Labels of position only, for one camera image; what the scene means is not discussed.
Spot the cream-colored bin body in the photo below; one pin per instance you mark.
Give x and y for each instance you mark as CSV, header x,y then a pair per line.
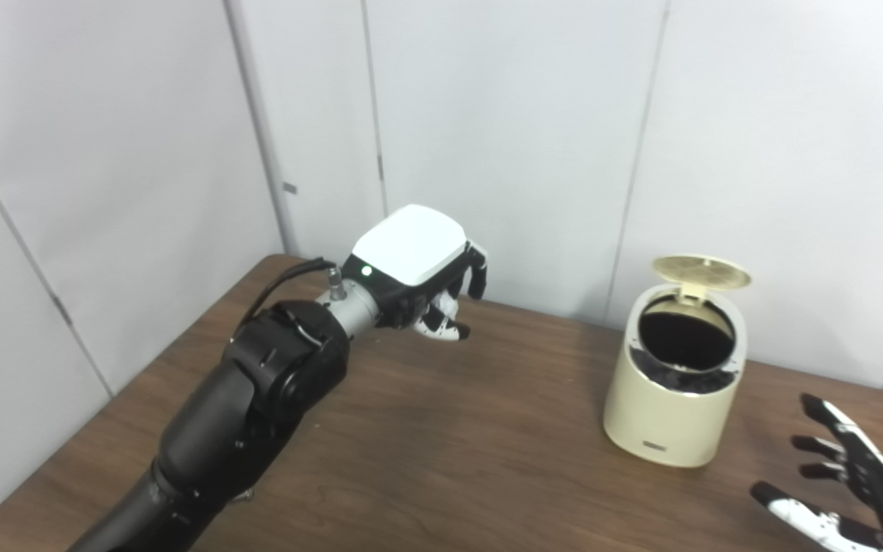
x,y
667,425

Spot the black bin liner bag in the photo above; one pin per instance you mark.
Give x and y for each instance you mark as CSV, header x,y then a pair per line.
x,y
683,341

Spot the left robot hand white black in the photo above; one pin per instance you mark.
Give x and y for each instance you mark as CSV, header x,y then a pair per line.
x,y
411,249

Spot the cream round bin lid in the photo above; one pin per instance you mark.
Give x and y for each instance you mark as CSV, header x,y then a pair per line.
x,y
702,271

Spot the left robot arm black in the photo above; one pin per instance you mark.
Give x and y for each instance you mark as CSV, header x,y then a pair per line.
x,y
250,414

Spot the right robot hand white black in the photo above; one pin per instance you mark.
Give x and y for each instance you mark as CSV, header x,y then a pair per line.
x,y
882,483

